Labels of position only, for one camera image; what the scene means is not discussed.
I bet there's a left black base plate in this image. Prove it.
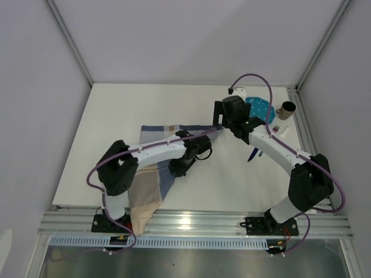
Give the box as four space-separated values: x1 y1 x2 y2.
91 214 134 233

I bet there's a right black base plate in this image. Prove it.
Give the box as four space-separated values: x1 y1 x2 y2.
239 217 299 236

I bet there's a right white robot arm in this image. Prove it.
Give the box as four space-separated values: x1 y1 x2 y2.
213 96 334 234

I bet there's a blue beige checked cloth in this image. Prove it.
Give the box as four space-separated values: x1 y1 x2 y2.
128 125 213 236

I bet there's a teal dotted plate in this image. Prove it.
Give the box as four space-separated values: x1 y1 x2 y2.
245 97 275 125

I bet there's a white ceramic spoon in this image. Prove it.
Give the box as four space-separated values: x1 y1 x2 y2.
272 125 290 138

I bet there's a purple knife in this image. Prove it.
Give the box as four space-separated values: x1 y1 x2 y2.
248 148 259 162

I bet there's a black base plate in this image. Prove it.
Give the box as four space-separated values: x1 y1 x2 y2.
239 217 299 236
91 214 134 233

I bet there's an aluminium mounting rail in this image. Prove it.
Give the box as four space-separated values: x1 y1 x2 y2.
38 208 354 239

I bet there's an aluminium frame post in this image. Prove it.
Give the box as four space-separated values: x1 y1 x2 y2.
43 0 94 88
295 0 354 93

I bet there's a white slotted cable duct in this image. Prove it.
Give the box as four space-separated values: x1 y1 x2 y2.
49 235 268 250

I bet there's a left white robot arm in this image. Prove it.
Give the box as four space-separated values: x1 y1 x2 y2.
96 130 212 232

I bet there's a right aluminium frame post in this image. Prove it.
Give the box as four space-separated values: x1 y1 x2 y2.
295 0 354 93

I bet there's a left aluminium frame post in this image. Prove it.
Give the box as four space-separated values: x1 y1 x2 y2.
43 0 94 88

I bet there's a brown mug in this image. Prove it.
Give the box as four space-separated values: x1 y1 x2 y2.
275 101 296 120

